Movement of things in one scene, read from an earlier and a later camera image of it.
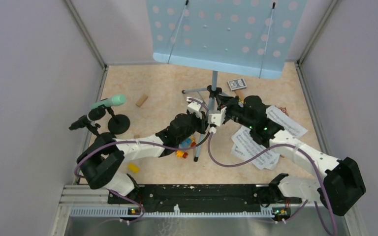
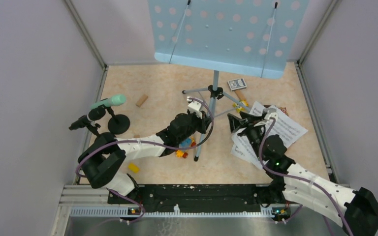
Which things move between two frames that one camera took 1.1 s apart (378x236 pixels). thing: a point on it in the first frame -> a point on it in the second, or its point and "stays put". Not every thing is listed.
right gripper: x=228 y=102 -> x=236 y=122
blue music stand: x=248 y=37 stays put
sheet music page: x=245 y=144 stays put
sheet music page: x=290 y=125 stays put
